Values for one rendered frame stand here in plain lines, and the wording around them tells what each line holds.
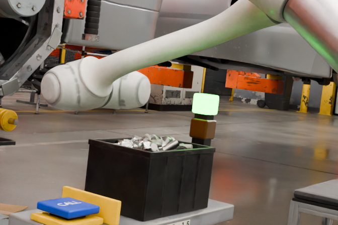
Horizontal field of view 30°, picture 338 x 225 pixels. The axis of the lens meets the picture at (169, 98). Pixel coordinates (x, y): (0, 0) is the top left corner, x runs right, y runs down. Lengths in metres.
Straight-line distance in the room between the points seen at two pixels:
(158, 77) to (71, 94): 4.33
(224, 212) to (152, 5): 1.24
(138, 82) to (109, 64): 0.15
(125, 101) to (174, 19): 2.57
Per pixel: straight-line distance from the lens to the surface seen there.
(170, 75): 5.67
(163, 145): 1.13
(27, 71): 1.77
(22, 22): 1.89
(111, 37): 2.16
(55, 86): 1.43
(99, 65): 1.43
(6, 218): 1.89
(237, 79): 7.51
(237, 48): 3.92
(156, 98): 9.54
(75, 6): 1.88
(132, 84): 1.54
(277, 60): 3.91
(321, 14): 1.09
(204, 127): 1.25
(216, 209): 1.21
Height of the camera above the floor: 0.71
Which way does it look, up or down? 3 degrees down
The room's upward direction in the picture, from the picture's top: 6 degrees clockwise
